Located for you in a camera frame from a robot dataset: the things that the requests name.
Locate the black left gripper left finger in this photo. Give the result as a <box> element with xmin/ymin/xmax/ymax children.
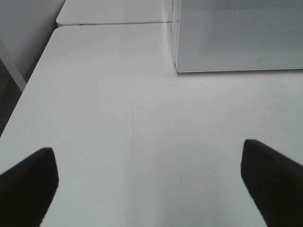
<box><xmin>0</xmin><ymin>148</ymin><xmax>59</xmax><ymax>227</ymax></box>

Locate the white table leg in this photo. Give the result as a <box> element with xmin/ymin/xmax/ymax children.
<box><xmin>0</xmin><ymin>41</ymin><xmax>27</xmax><ymax>92</ymax></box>

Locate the white microwave oven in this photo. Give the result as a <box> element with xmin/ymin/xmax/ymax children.
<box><xmin>169</xmin><ymin>0</ymin><xmax>303</xmax><ymax>73</ymax></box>

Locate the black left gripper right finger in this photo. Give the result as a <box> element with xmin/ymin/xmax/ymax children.
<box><xmin>241</xmin><ymin>139</ymin><xmax>303</xmax><ymax>227</ymax></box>

